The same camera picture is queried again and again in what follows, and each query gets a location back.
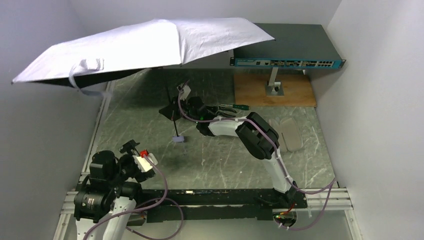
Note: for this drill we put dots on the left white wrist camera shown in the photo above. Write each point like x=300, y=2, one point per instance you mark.
x=145, y=160

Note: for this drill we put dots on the teal network switch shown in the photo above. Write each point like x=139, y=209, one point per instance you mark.
x=295, y=46

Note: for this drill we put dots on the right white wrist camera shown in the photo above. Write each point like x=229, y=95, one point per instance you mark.
x=183, y=91

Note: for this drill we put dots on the lilac umbrella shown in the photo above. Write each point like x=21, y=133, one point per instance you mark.
x=125, y=50

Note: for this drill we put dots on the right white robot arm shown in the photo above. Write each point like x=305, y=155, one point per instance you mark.
x=258, y=137

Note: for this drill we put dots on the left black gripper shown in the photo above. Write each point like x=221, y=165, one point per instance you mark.
x=130, y=148

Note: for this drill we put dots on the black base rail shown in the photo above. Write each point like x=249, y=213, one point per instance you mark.
x=219, y=204

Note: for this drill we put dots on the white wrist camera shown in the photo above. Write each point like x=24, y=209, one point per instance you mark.
x=145, y=160
x=183, y=91

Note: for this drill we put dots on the metal stand post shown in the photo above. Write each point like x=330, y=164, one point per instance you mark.
x=273, y=86

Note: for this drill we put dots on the wooden base board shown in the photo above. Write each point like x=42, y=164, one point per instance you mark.
x=250, y=89

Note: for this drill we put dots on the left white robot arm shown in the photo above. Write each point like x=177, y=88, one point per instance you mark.
x=110, y=191

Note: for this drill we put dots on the pink umbrella case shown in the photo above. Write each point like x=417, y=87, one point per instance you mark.
x=289, y=136

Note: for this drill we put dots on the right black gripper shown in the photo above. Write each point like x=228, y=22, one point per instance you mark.
x=187, y=103

